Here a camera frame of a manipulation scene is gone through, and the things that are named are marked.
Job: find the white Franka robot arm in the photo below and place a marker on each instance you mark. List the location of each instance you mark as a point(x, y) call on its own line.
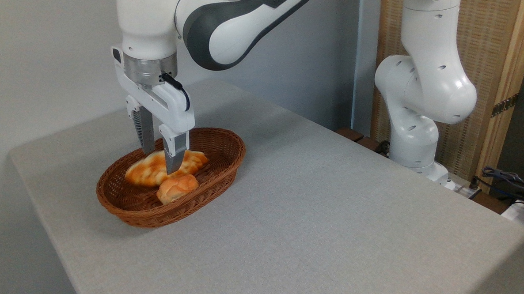
point(424, 83)

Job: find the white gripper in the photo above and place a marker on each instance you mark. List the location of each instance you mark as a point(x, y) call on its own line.
point(171, 105)

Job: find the small round bread roll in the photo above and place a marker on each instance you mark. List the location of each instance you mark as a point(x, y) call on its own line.
point(176, 189)

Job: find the dark wooden ledge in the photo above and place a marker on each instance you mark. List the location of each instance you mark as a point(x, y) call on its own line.
point(355, 137)

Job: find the long braided bread loaf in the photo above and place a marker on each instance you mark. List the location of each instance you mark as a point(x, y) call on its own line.
point(148, 170)

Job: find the brown wicker oval basket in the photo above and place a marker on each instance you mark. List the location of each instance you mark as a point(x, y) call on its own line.
point(216, 171)

